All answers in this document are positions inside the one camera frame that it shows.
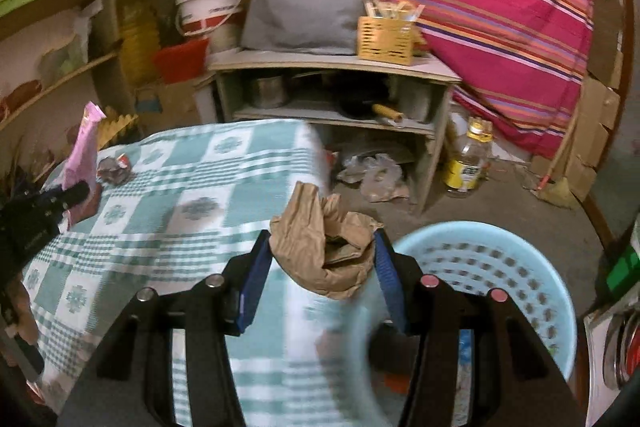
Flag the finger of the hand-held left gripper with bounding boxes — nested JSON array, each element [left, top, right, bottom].
[[39, 182, 91, 214]]

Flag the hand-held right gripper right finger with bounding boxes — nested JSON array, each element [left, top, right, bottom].
[[372, 229, 586, 427]]

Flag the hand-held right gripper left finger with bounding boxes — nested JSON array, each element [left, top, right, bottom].
[[57, 229, 275, 427]]

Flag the pink snack wrapper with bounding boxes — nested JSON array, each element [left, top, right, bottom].
[[61, 102, 107, 228]]

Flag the beige paper bag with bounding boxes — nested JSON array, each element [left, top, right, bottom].
[[269, 181, 385, 301]]

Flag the blue plastic bag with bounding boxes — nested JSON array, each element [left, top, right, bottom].
[[456, 329, 475, 370]]

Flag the orange plastic bag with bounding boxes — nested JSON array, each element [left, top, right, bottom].
[[382, 372, 408, 394]]

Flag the light blue plastic basket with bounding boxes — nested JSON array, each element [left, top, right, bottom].
[[345, 221, 578, 427]]

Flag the person's left hand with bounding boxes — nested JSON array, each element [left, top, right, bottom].
[[0, 279, 41, 348]]

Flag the crumpled silver wrapper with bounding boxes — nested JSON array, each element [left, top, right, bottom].
[[96, 155, 133, 184]]

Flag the yellow egg carton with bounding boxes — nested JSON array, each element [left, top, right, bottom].
[[95, 111, 138, 148]]

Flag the green white checked tablecloth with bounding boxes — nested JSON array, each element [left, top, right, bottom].
[[20, 119, 381, 427]]

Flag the clear plastic bags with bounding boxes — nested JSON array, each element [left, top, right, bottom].
[[337, 152, 408, 202]]

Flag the sweet potatoes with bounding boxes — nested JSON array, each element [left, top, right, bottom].
[[0, 79, 43, 118]]

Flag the cardboard box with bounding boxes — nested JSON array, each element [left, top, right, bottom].
[[134, 82, 201, 122]]

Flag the clear bottle yellow cap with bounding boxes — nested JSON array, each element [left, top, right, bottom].
[[444, 117, 493, 198]]

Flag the yellow oil jug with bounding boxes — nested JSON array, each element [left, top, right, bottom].
[[116, 0, 161, 85]]

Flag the red plastic basin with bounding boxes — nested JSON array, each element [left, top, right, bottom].
[[151, 37, 210, 84]]

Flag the metal cup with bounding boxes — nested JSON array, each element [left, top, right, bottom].
[[247, 76, 287, 108]]

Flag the straw broom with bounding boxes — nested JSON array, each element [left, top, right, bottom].
[[537, 107, 581, 210]]

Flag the low wooden cabinet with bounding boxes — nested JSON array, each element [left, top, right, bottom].
[[207, 51, 463, 214]]

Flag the green box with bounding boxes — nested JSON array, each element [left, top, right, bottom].
[[605, 247, 640, 298]]

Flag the white plastic bucket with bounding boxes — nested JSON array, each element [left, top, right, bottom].
[[175, 0, 246, 38]]

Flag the orange cutlery basket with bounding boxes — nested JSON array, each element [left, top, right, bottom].
[[356, 17, 417, 66]]

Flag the metal bowl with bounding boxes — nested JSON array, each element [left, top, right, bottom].
[[602, 309, 640, 390]]

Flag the cardboard sheets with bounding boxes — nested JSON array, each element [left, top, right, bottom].
[[570, 0, 626, 202]]

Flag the bundle of chopsticks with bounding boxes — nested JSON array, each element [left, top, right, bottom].
[[364, 0, 426, 22]]

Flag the grey cushion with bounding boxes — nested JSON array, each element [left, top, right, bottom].
[[240, 0, 371, 56]]

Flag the black pan wooden handle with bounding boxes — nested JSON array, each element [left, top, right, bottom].
[[340, 94, 405, 126]]

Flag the wooden wall shelf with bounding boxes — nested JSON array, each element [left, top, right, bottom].
[[0, 0, 138, 142]]

